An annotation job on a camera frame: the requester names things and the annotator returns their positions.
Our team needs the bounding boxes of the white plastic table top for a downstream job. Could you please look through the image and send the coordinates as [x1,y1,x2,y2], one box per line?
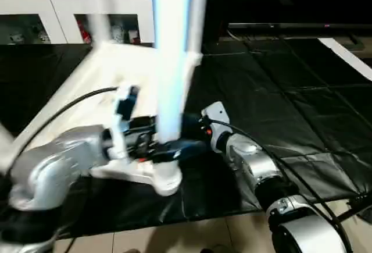
[0,41,204,198]

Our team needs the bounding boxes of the white plastic table leg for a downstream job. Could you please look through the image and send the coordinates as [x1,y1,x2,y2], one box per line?
[185,0,210,67]
[86,0,112,47]
[0,122,15,169]
[151,0,192,149]

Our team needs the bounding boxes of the black work mat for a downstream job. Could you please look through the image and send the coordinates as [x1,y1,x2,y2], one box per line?
[0,35,372,239]

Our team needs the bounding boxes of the white bottle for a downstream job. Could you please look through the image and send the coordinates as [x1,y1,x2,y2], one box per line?
[112,24,124,43]

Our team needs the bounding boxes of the red bottle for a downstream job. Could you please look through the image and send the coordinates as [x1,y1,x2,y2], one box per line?
[78,23,91,44]

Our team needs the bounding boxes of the white glass door cabinet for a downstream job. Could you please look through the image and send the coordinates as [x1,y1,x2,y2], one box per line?
[0,0,156,45]

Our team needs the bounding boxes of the black stand foot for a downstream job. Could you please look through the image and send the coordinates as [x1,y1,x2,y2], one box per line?
[343,195,372,222]

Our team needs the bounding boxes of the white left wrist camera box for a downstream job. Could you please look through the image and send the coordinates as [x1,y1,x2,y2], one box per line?
[110,84,141,162]

